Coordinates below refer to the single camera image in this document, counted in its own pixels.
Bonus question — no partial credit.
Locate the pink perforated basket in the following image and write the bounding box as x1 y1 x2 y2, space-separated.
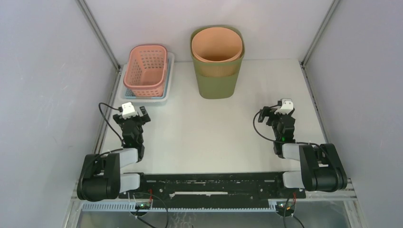
123 45 168 95

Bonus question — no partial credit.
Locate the green plastic waste bin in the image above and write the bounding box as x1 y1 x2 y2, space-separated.
190 25 245 99

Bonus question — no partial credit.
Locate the orange plastic bucket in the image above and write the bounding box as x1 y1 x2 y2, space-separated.
191 27 243 63

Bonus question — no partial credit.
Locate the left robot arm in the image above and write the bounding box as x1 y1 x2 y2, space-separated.
77 103 151 202

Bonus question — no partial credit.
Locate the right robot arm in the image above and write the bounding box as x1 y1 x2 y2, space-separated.
252 106 347 198

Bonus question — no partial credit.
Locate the blue perforated basket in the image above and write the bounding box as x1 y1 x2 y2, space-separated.
121 53 174 100

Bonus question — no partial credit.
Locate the white plastic basket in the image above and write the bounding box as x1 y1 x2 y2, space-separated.
115 52 175 106

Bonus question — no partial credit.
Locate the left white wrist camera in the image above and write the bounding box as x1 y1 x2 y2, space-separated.
118 102 138 119

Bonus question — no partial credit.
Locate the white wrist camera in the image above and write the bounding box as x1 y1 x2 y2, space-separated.
118 102 138 119
275 98 294 115

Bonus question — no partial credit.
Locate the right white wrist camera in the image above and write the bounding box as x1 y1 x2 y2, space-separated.
275 98 294 115

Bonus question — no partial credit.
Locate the black mounting base rail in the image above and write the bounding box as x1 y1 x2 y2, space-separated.
118 172 306 208

